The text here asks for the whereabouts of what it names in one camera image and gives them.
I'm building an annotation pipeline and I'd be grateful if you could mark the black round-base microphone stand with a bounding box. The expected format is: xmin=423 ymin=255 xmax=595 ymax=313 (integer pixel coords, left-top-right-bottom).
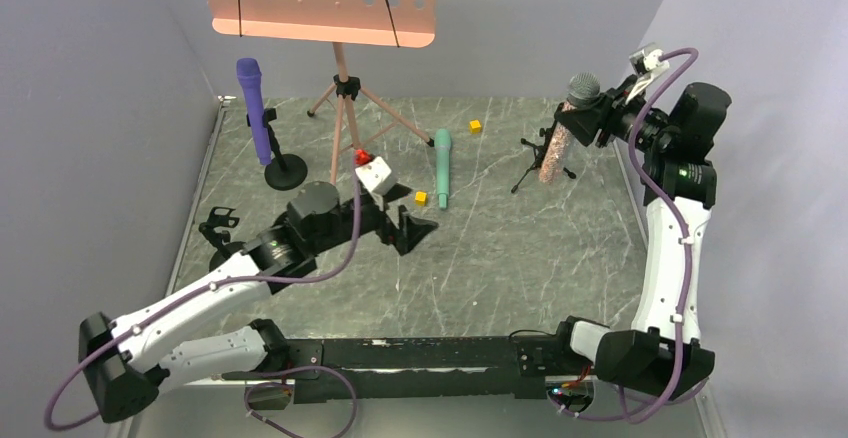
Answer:
xmin=263 ymin=108 xmax=308 ymax=191

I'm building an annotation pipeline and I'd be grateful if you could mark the purple microphone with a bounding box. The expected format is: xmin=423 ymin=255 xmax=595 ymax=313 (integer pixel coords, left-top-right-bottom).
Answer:
xmin=236 ymin=58 xmax=272 ymax=166

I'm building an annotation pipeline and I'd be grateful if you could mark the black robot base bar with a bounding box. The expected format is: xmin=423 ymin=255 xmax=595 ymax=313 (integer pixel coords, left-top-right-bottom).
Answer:
xmin=221 ymin=332 xmax=598 ymax=404

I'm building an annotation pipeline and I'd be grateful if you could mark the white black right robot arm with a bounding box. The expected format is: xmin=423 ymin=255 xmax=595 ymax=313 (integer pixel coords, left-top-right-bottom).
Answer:
xmin=394 ymin=77 xmax=731 ymax=404

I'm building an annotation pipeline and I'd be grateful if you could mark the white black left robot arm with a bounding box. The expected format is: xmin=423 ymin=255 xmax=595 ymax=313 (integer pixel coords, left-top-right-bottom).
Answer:
xmin=78 ymin=173 xmax=415 ymax=423

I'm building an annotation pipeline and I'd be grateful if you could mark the black clip stand at left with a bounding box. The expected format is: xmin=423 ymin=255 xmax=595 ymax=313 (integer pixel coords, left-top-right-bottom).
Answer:
xmin=198 ymin=206 xmax=240 ymax=252

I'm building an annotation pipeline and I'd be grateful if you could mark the pink music stand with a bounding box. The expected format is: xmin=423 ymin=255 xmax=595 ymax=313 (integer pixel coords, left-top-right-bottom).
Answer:
xmin=207 ymin=0 xmax=436 ymax=172

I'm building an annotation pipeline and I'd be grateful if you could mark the yellow cube near teal microphone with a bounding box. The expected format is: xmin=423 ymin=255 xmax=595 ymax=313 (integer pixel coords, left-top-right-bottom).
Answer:
xmin=415 ymin=191 xmax=428 ymax=206

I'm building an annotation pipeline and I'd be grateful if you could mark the teal green microphone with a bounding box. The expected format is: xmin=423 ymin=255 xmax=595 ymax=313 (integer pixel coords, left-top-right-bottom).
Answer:
xmin=434 ymin=128 xmax=452 ymax=210

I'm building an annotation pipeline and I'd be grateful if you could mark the yellow cube at back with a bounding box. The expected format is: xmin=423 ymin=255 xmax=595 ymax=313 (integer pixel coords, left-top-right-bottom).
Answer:
xmin=469 ymin=120 xmax=483 ymax=134

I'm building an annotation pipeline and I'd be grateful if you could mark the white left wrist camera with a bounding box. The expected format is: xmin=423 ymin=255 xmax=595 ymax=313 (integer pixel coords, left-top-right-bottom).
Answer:
xmin=354 ymin=149 xmax=398 ymax=196

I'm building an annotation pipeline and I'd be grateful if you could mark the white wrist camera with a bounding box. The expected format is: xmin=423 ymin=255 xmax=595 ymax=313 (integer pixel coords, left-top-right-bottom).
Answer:
xmin=626 ymin=43 xmax=670 ymax=104
xmin=354 ymin=149 xmax=398 ymax=196

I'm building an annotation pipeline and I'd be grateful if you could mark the black tripod shock-mount stand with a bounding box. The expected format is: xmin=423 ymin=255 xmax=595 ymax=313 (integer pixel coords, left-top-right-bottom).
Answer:
xmin=510 ymin=102 xmax=577 ymax=194

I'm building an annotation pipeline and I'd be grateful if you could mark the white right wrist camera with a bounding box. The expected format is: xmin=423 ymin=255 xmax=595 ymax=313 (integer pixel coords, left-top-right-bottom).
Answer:
xmin=626 ymin=43 xmax=670 ymax=104

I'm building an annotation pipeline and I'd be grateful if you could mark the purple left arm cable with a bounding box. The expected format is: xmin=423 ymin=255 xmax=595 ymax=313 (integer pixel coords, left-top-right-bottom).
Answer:
xmin=42 ymin=156 xmax=364 ymax=438

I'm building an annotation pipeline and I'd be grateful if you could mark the aluminium table edge rail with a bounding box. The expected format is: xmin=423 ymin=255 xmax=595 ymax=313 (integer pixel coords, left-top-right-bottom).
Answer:
xmin=164 ymin=95 xmax=235 ymax=297

